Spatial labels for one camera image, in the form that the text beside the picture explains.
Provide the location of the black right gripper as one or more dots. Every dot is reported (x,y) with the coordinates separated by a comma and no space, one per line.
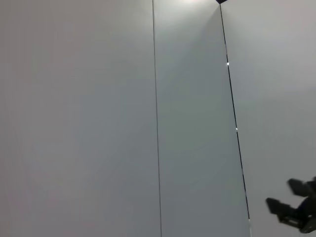
(309,212)

